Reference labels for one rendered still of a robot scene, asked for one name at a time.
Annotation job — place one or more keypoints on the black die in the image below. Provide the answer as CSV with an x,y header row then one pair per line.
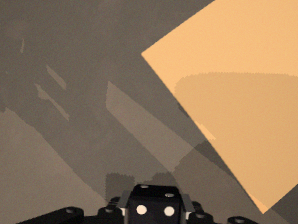
x,y
155,204

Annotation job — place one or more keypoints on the tan square mat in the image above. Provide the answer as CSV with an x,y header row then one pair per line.
x,y
233,67

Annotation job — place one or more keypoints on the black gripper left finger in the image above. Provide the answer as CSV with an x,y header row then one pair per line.
x,y
119,214

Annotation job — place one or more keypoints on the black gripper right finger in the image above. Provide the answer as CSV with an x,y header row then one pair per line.
x,y
189,216

